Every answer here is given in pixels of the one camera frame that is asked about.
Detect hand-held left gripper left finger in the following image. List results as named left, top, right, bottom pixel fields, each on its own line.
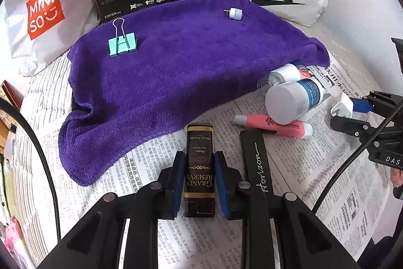
left=38, top=151, right=187, bottom=269

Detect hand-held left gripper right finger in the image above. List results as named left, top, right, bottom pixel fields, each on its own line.
left=214, top=151, right=362, bottom=269

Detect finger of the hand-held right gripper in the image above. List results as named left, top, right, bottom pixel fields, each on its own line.
left=330, top=116, right=383, bottom=144
left=350, top=91, right=399, bottom=115

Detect white charger plug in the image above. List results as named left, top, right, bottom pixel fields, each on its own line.
left=330, top=93, right=355, bottom=119

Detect dark brown gold tin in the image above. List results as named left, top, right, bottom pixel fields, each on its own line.
left=184, top=124, right=218, bottom=217

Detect black case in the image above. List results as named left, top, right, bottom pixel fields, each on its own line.
left=240, top=130, right=278, bottom=203

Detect large white bottle blue label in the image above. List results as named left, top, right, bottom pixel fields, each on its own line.
left=265, top=78, right=325, bottom=125

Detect blue jar pink label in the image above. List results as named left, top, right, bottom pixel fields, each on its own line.
left=293, top=60, right=311, bottom=78

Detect pink highlighter pen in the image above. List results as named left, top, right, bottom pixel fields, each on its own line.
left=233, top=114, right=314, bottom=140

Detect small white bottle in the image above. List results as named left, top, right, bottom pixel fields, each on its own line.
left=256, top=64, right=303, bottom=90

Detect person's right hand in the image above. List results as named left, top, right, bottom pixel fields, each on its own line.
left=390, top=168, right=403, bottom=191

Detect newspaper sheets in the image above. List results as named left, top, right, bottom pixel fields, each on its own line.
left=36, top=63, right=394, bottom=269

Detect purple towel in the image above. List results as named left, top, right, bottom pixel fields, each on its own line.
left=60, top=0, right=330, bottom=187

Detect teal binder clip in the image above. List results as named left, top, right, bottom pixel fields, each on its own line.
left=108, top=18, right=139, bottom=57

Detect patterned pillow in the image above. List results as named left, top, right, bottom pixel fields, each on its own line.
left=0, top=131, right=35, bottom=269

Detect wooden plaque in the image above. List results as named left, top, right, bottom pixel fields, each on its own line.
left=0, top=80, right=24, bottom=112

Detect black cable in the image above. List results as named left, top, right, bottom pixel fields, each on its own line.
left=0, top=97, right=62, bottom=241
left=310, top=105, right=403, bottom=213

